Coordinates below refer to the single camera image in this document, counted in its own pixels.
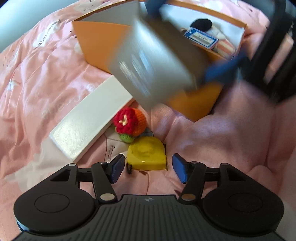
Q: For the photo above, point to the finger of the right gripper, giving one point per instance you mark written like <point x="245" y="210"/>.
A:
<point x="153" y="7"/>
<point x="225" y="72"/>

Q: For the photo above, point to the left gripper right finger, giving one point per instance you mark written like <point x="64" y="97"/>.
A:
<point x="192" y="174"/>

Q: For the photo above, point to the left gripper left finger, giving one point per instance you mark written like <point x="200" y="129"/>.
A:
<point x="104" y="175"/>

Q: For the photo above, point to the orange plush keychain with tag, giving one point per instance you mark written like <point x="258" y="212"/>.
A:
<point x="206" y="39"/>

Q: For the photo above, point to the yellow tape measure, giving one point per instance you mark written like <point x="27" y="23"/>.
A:
<point x="147" y="154"/>

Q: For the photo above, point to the white black plush toy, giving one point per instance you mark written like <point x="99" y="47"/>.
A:
<point x="224" y="47"/>

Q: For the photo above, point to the red orange crochet fruit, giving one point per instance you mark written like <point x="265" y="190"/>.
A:
<point x="129" y="123"/>

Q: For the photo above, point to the orange white cardboard box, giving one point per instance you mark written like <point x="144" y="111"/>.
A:
<point x="100" y="33"/>

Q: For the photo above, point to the pink patterned duvet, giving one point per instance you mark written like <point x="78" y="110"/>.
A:
<point x="44" y="76"/>

